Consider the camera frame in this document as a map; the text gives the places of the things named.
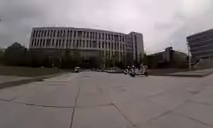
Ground vehicle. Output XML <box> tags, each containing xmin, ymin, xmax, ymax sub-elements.
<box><xmin>73</xmin><ymin>66</ymin><xmax>81</xmax><ymax>73</ymax></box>

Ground raised grey kerb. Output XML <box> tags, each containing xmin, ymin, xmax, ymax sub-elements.
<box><xmin>166</xmin><ymin>67</ymin><xmax>213</xmax><ymax>79</ymax></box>

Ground grass strip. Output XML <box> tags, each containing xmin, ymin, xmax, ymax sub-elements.
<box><xmin>0</xmin><ymin>65</ymin><xmax>63</xmax><ymax>78</ymax></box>

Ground group of dark block buildings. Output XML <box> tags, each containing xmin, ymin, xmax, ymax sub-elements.
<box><xmin>185</xmin><ymin>28</ymin><xmax>213</xmax><ymax>63</ymax></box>

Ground grassy bank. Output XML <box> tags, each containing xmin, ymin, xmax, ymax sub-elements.
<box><xmin>190</xmin><ymin>57</ymin><xmax>213</xmax><ymax>71</ymax></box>

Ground large pale many-windowed building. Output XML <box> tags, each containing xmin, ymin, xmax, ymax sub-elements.
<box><xmin>28</xmin><ymin>26</ymin><xmax>145</xmax><ymax>69</ymax></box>

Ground row of dark trees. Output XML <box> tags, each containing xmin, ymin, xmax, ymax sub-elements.
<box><xmin>0</xmin><ymin>41</ymin><xmax>107</xmax><ymax>70</ymax></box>

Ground group of parked vehicles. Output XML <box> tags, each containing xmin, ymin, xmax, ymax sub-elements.
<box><xmin>123</xmin><ymin>63</ymin><xmax>149</xmax><ymax>78</ymax></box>

